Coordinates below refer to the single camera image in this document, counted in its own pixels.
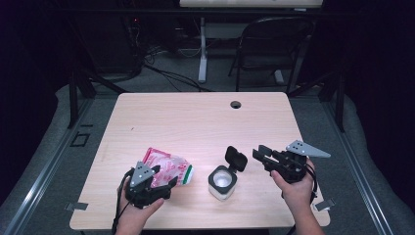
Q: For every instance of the aluminium floor rail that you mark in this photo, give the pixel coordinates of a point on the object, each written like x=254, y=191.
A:
x=359, y=169
x=42, y=176

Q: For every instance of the white desk leg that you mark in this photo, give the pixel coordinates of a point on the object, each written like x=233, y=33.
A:
x=203, y=52
x=279, y=77

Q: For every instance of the black tape strip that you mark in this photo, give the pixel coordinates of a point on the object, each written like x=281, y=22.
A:
x=86, y=125

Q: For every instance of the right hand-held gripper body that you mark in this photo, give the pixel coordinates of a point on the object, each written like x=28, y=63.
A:
x=288, y=166

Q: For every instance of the person's left hand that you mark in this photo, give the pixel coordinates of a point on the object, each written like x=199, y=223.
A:
x=137, y=215

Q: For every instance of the white desk top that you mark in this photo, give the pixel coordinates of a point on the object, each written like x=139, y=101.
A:
x=251, y=3

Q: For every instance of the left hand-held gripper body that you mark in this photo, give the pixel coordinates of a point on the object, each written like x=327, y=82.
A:
x=145, y=191

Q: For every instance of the black folding chair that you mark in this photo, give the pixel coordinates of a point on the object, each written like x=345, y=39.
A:
x=270, y=45

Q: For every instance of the black metal frame stand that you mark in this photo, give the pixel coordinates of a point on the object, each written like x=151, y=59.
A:
x=340, y=104
x=73, y=98

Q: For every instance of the grey tape tab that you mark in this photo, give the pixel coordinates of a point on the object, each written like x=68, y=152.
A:
x=77, y=206
x=325, y=205

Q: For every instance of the person's right hand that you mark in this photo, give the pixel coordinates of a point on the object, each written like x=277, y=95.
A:
x=297, y=192

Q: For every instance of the white plastic bag red print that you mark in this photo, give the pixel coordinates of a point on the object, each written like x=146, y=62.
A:
x=169, y=166

